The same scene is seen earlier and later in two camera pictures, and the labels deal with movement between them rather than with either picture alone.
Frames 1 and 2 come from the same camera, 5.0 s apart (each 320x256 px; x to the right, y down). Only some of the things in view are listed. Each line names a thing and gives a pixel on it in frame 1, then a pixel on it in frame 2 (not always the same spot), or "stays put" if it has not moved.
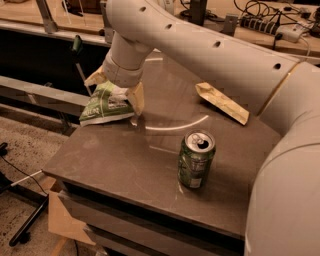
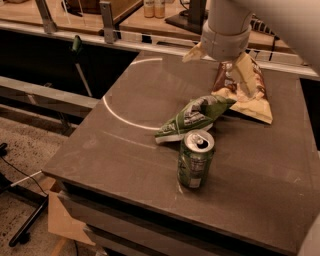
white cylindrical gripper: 120,75 → 225,45
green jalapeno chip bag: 107,103 → 198,114
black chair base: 38,197 stays put
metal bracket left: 49,24 stays put
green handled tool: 77,45 stays put
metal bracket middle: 107,27 stays put
